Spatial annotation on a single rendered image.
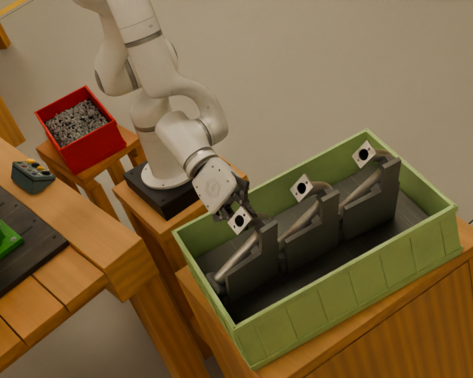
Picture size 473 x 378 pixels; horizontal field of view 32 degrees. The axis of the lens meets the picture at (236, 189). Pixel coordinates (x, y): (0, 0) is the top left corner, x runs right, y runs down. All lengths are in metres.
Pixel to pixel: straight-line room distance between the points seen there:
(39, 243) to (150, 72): 0.81
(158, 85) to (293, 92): 2.43
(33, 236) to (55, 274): 0.18
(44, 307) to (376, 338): 0.89
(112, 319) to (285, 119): 1.35
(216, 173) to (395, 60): 2.55
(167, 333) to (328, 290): 0.74
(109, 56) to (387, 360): 1.07
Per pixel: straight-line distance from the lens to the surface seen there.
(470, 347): 2.44
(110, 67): 2.24
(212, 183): 1.87
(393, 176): 1.97
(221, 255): 2.25
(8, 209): 2.68
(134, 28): 1.86
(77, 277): 2.34
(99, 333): 3.44
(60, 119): 3.03
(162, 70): 1.88
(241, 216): 1.86
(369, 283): 2.04
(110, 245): 2.35
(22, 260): 2.46
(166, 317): 2.53
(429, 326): 2.25
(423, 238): 2.05
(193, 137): 1.91
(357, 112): 4.02
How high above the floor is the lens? 2.37
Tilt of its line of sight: 39 degrees down
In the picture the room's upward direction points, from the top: 21 degrees counter-clockwise
